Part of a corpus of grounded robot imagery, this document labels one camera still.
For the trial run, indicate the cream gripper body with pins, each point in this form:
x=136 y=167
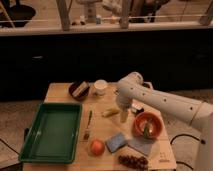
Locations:
x=123 y=115

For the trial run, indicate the yellow banana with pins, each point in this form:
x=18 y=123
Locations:
x=110 y=112

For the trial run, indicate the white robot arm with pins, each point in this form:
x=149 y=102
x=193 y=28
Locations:
x=198 y=114

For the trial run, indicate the green plastic tray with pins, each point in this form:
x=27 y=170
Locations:
x=53 y=135

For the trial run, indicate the green item in bowl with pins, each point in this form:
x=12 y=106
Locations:
x=146 y=132

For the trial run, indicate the orange bowl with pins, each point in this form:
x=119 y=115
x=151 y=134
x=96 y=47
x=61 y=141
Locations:
x=141 y=119

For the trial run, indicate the blue sponge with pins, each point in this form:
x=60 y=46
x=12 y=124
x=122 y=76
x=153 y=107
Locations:
x=115 y=142

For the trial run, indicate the wooden table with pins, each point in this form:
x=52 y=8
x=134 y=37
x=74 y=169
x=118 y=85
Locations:
x=161 y=156

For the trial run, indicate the white paper cup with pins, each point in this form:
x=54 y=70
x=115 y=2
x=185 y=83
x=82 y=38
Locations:
x=100 y=86

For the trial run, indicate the blue-grey cloth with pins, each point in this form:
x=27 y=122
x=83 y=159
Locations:
x=141 y=144

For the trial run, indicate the metal fork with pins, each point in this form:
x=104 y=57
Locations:
x=87 y=131

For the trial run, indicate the orange fruit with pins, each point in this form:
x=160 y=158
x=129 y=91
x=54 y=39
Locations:
x=97 y=147

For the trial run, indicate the cake slice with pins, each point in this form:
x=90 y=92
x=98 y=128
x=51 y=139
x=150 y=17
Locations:
x=79 y=88

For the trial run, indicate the bunch of dark grapes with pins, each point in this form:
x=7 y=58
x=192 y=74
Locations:
x=138 y=163

